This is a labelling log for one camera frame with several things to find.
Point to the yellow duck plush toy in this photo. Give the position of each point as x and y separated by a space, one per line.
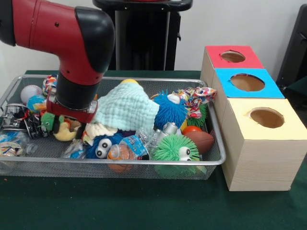
64 133

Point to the brown toy football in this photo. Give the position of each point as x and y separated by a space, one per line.
201 141

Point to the dark green table cloth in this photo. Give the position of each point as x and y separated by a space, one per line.
144 206

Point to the black panel stand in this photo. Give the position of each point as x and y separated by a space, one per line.
295 48

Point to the wooden box with three holes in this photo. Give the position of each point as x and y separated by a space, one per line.
263 163

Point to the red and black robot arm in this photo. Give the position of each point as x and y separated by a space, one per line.
67 36

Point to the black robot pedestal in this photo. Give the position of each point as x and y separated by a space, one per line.
144 36

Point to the small blue fuzzy eyed ball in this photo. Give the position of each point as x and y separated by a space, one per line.
112 140

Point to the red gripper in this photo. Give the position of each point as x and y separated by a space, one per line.
69 113

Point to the globe print ball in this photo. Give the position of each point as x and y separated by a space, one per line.
36 101

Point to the green spiky puffer ball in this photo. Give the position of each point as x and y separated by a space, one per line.
172 148

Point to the colourful dot print cloth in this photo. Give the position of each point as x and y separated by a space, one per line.
49 83
199 95

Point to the light blue waffle cloth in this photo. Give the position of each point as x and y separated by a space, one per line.
124 107

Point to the cream waffle cloth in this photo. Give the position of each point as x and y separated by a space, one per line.
98 130

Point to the white baseball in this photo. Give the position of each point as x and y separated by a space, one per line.
30 93

